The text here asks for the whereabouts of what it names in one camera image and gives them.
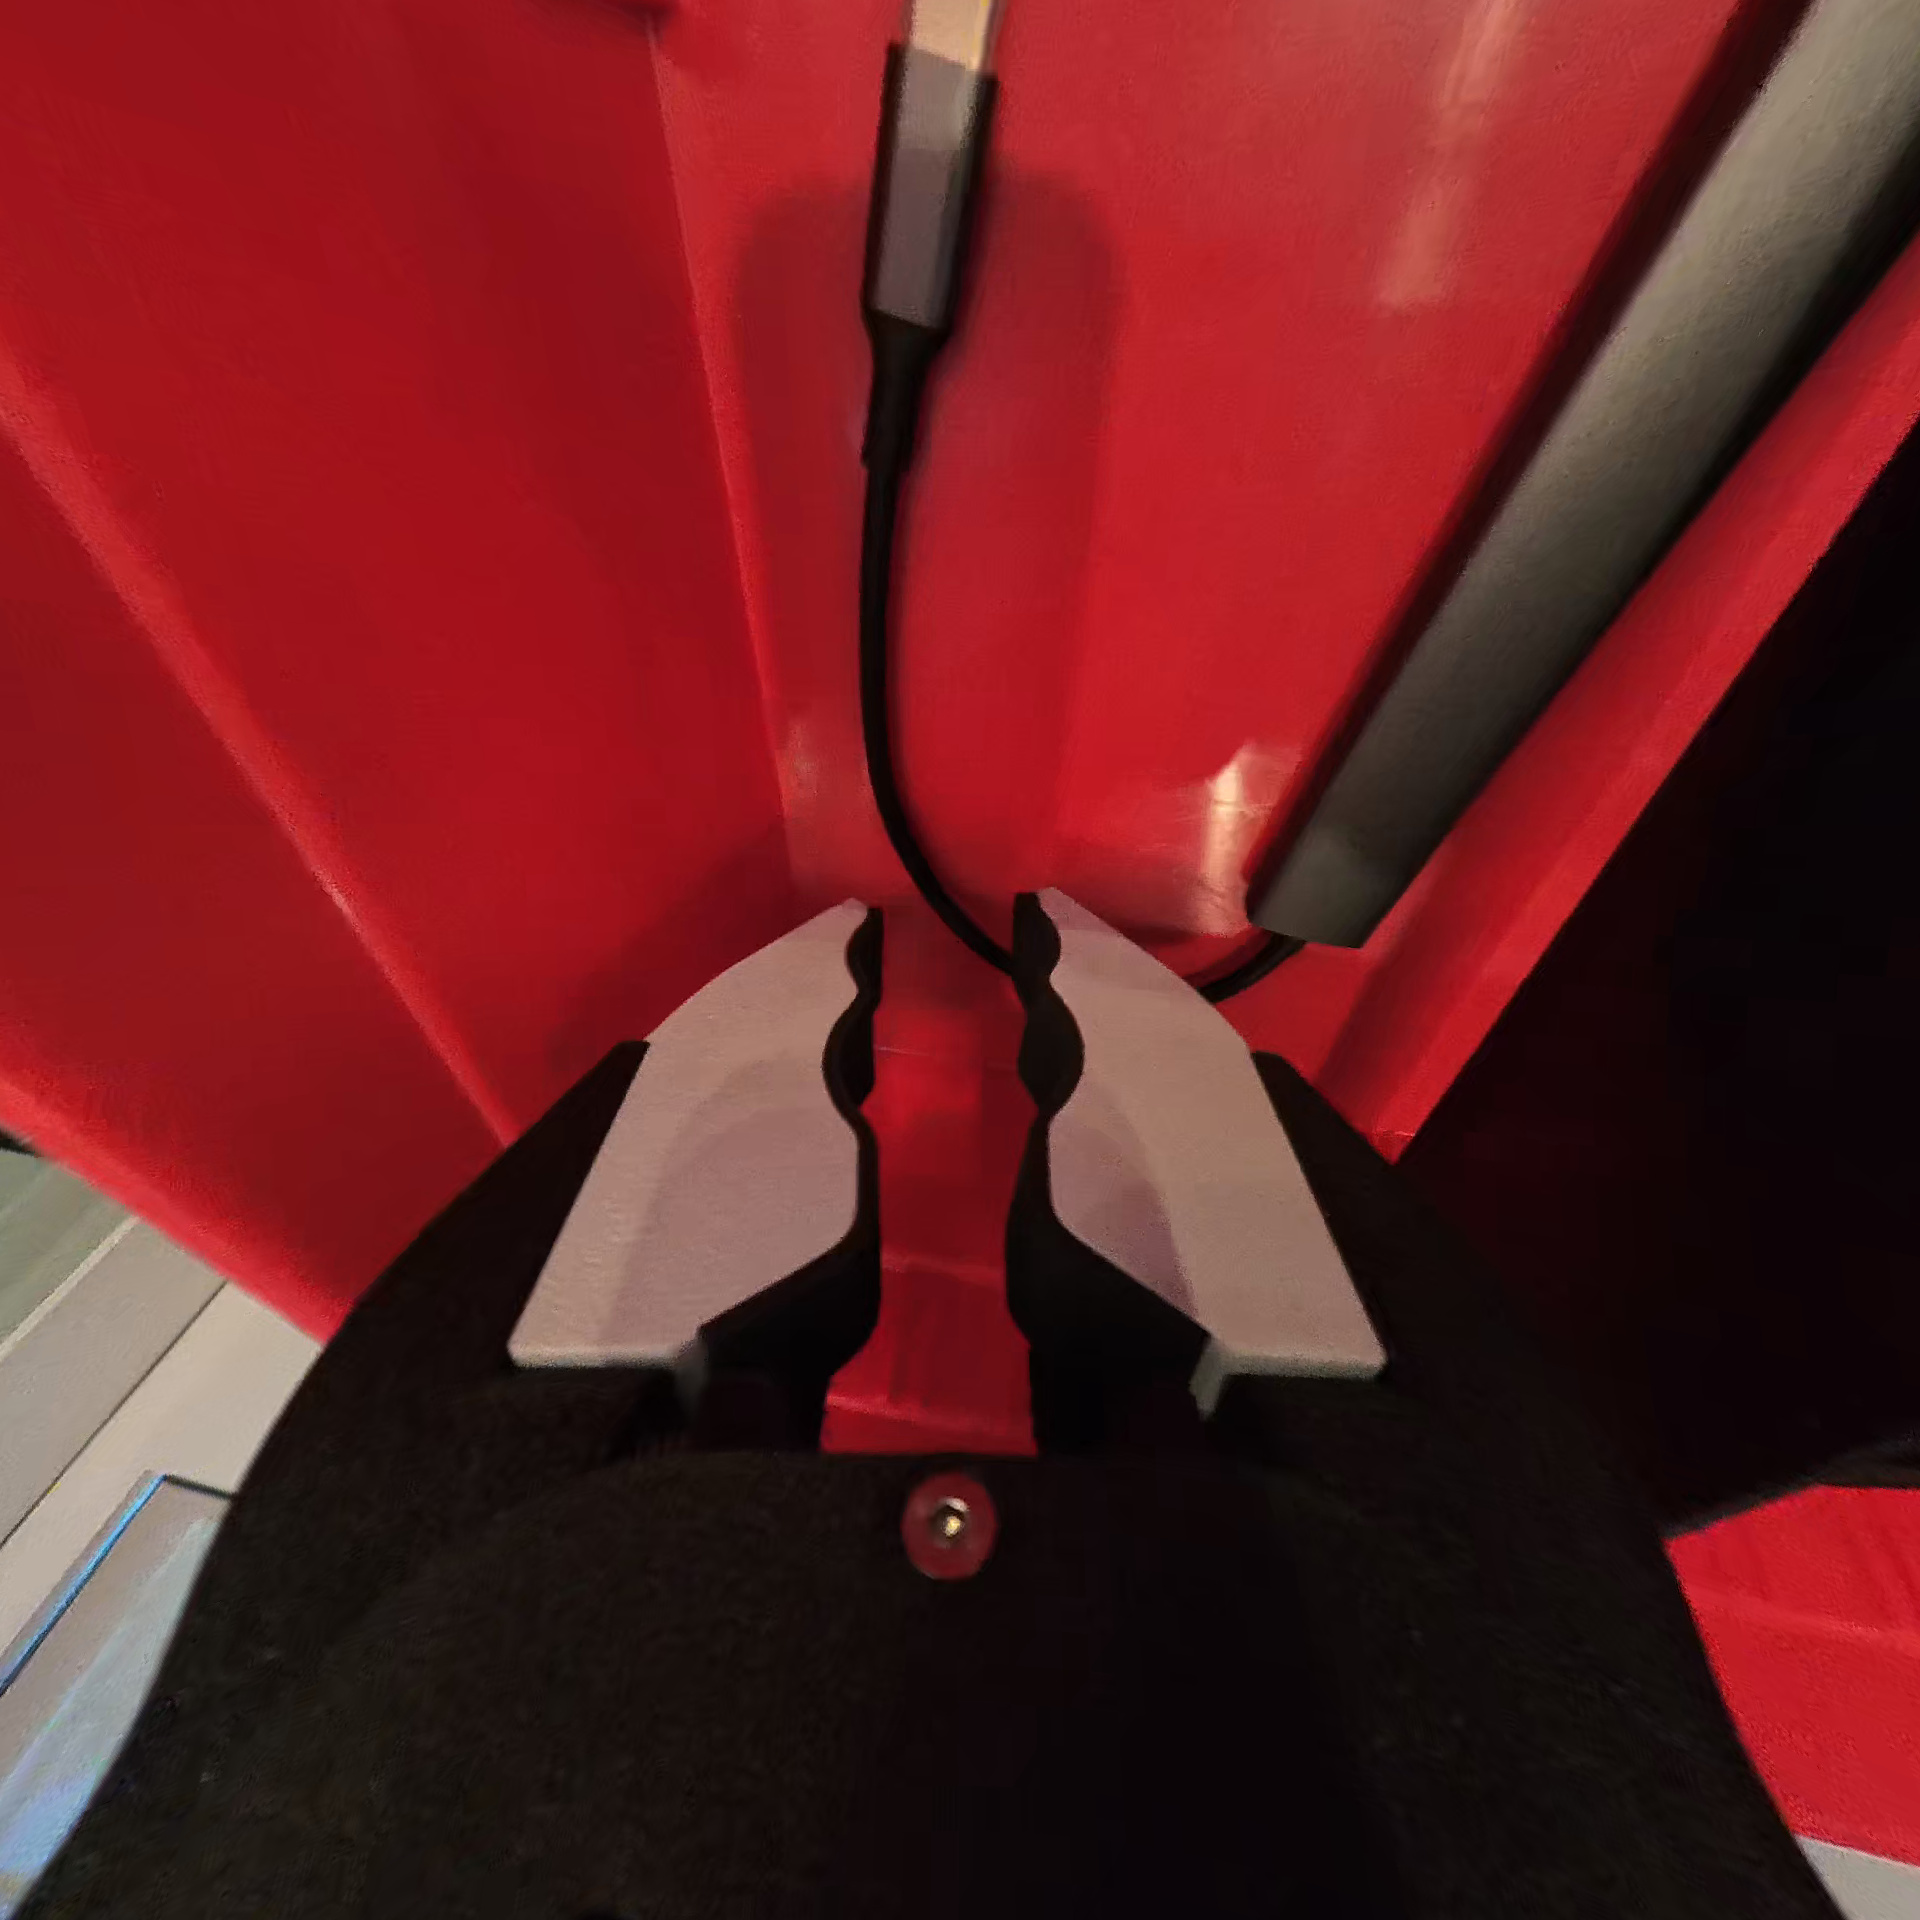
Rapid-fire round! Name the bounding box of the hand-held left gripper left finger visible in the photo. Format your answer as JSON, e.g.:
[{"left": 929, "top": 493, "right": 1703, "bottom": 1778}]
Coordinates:
[{"left": 509, "top": 899, "right": 884, "bottom": 1446}]

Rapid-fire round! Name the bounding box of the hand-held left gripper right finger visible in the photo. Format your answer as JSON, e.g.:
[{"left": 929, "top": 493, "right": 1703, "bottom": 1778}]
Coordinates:
[{"left": 1008, "top": 887, "right": 1388, "bottom": 1446}]

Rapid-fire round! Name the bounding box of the red plastic bin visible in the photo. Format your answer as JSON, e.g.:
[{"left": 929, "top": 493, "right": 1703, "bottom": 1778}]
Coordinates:
[{"left": 0, "top": 0, "right": 1920, "bottom": 1849}]

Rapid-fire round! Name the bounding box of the grey slab-shaped hub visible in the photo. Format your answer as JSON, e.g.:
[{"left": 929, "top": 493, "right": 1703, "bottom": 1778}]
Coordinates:
[{"left": 1246, "top": 0, "right": 1920, "bottom": 951}]

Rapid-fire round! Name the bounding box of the black cable with grey plug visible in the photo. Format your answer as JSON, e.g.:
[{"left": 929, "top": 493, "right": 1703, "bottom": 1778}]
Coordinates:
[{"left": 856, "top": 0, "right": 1317, "bottom": 1009}]

